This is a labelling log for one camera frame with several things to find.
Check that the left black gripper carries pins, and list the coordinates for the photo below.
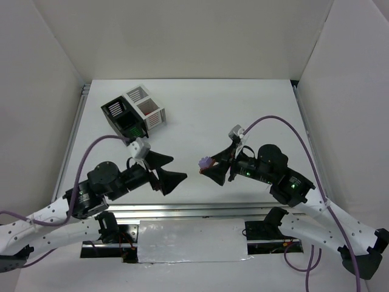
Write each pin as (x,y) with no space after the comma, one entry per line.
(152,177)

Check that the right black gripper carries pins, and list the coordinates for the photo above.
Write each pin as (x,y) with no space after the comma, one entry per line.
(231,166)

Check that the purple lego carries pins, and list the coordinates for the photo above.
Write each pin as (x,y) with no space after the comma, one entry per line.
(205,162)

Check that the brown lego plate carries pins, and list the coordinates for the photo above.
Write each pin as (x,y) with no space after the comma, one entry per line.
(205,166)

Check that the green lego plate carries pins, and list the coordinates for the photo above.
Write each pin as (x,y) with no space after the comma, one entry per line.
(134,132)

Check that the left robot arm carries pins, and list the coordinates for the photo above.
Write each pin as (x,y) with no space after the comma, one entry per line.
(81,214)

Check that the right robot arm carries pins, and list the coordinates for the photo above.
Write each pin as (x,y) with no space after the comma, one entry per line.
(359,246)

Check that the white slotted container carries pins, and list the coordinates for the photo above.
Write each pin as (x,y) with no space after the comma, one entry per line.
(143,101)

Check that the black slotted container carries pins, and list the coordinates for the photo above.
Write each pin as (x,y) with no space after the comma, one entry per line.
(121,116)

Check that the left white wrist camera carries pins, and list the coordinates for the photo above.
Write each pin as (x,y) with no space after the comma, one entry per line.
(138,149)

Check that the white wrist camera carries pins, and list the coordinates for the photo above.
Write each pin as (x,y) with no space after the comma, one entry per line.
(238,138)
(138,149)

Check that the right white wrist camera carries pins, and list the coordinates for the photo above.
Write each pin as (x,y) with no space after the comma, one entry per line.
(238,138)

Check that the aluminium front rail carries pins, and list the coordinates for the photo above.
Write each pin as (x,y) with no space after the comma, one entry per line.
(126,212)

